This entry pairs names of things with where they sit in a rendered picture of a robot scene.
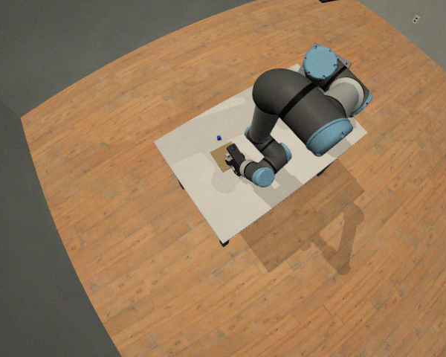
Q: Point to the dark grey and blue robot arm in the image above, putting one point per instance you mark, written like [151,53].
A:
[318,119]

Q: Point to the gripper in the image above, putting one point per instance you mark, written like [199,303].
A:
[231,163]

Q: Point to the tan flat mat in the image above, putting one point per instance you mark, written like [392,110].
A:
[219,154]

